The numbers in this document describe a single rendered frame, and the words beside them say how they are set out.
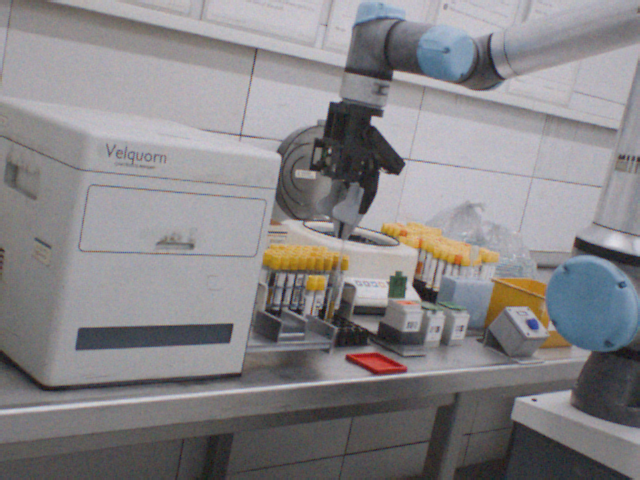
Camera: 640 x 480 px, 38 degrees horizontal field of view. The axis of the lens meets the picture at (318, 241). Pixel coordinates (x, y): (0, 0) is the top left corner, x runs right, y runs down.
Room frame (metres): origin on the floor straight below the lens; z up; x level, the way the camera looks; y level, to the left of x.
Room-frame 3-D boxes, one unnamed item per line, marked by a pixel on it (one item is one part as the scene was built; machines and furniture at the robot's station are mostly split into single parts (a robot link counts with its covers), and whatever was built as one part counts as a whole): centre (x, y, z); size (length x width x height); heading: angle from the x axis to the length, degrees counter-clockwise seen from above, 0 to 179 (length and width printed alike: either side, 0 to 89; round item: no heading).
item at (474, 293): (1.69, -0.29, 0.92); 0.10 x 0.07 x 0.10; 128
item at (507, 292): (1.76, -0.43, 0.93); 0.13 x 0.13 x 0.10; 42
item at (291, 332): (1.26, 0.04, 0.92); 0.21 x 0.07 x 0.05; 133
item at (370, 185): (1.43, -0.05, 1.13); 0.05 x 0.02 x 0.09; 43
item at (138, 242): (1.19, 0.25, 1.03); 0.31 x 0.27 x 0.30; 133
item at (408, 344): (1.49, -0.16, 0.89); 0.09 x 0.05 x 0.04; 41
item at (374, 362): (1.36, -0.12, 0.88); 0.07 x 0.07 x 0.01; 43
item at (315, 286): (1.44, -0.02, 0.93); 0.17 x 0.09 x 0.11; 133
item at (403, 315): (1.49, -0.16, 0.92); 0.05 x 0.04 x 0.06; 41
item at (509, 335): (1.61, -0.37, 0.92); 0.13 x 0.07 x 0.08; 43
